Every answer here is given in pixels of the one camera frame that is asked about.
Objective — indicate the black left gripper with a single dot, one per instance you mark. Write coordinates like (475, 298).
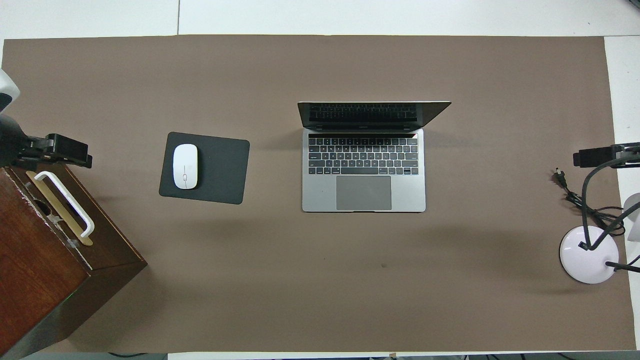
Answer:
(12, 145)

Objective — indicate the grey laptop computer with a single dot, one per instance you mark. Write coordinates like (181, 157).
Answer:
(320, 195)

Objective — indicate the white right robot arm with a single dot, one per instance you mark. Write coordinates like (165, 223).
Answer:
(634, 215)

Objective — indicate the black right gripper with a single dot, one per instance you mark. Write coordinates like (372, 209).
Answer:
(627, 152)

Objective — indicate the white computer mouse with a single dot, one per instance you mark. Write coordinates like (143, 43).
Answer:
(185, 165)

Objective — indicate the brown table mat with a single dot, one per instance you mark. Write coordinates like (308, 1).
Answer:
(320, 290)

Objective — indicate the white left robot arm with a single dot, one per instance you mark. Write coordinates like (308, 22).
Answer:
(6, 90)

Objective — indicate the white desk lamp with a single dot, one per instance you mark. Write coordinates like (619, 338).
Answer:
(582, 265)

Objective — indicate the black mouse pad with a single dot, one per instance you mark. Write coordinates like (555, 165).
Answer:
(222, 170)

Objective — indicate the dark brown wooden box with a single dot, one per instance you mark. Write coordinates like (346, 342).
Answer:
(45, 280)

